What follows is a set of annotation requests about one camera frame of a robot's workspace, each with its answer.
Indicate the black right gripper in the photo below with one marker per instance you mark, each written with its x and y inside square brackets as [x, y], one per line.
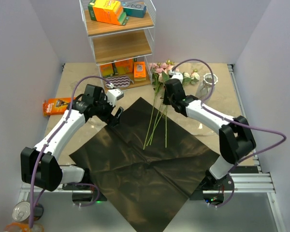
[166, 101]

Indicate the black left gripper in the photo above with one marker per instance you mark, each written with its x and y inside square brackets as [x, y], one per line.
[107, 118]

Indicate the pink artificial flower bouquet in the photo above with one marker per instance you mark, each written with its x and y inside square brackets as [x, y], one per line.
[158, 87]

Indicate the black wrapping paper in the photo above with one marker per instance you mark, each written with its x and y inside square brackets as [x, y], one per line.
[148, 186]

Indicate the peach rose stem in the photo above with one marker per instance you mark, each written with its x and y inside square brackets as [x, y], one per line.
[165, 77]

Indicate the cream printed ribbon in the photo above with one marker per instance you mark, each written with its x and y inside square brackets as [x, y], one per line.
[204, 131]

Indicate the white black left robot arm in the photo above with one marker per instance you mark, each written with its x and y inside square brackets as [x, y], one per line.
[39, 165]

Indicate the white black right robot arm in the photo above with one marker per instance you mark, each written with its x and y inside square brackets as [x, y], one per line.
[235, 138]

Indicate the orange sponge pack right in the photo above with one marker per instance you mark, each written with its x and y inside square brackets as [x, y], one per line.
[139, 71]

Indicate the orange sponge pack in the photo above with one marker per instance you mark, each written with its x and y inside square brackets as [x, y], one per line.
[123, 67]
[139, 71]
[107, 70]

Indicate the orange sponge pack left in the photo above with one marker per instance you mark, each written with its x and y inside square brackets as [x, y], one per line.
[107, 70]

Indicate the orange sponge pack middle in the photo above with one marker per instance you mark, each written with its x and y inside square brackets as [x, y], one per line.
[123, 67]

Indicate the orange razor package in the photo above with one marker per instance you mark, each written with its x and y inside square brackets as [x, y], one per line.
[55, 106]

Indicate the teal box top shelf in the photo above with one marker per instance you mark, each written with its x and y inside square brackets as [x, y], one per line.
[131, 9]

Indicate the orange sponge box top shelf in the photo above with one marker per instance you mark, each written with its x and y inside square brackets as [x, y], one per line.
[107, 11]

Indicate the metal tin can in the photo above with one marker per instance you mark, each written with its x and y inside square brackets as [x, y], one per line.
[21, 212]

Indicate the orange plastic container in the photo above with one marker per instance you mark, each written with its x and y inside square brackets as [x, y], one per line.
[20, 227]

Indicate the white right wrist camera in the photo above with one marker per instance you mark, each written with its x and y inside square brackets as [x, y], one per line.
[176, 75]

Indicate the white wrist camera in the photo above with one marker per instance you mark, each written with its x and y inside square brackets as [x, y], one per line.
[114, 95]
[176, 75]

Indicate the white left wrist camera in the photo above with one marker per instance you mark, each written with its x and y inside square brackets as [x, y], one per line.
[114, 95]

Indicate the white wire wooden shelf rack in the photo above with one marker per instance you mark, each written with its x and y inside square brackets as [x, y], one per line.
[111, 43]

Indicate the aluminium rail frame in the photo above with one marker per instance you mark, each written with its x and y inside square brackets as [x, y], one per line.
[224, 211]

